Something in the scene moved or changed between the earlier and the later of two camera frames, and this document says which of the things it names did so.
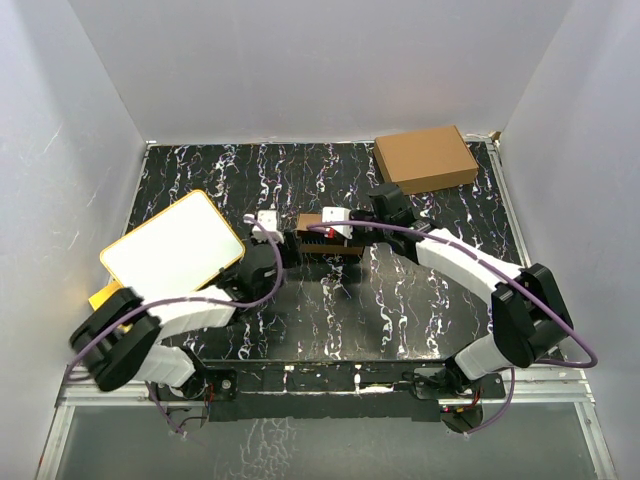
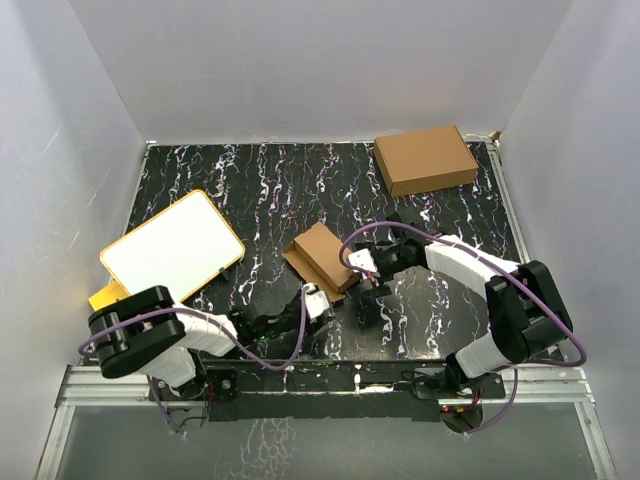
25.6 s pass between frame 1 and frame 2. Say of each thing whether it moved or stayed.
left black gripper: moved
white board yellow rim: stayed
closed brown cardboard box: stayed
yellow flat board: stayed
